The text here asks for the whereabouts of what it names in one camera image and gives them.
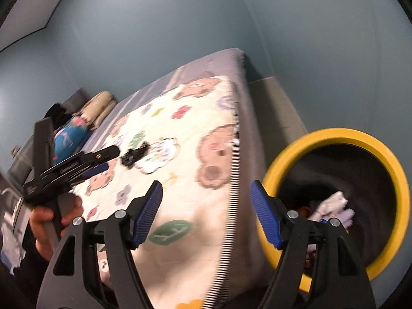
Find blue floral folded blanket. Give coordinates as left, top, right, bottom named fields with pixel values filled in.
left=54, top=116, right=89, bottom=164

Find yellow rimmed trash bin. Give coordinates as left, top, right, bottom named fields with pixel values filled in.
left=263, top=128, right=411, bottom=302

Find black plastic bag with tie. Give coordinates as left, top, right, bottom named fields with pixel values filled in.
left=121, top=142, right=149, bottom=168

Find dark grey headboard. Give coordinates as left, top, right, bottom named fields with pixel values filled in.
left=7, top=89, right=90, bottom=190

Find person left hand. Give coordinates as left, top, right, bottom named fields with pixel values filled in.
left=29, top=195, right=84, bottom=262

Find beige folded blanket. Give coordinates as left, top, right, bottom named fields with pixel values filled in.
left=75, top=91, right=117, bottom=130

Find cream cartoon bear quilt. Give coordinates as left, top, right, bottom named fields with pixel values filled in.
left=75, top=75, right=237, bottom=308

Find black clothing pile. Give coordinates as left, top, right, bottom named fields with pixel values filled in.
left=44, top=103, right=72, bottom=130

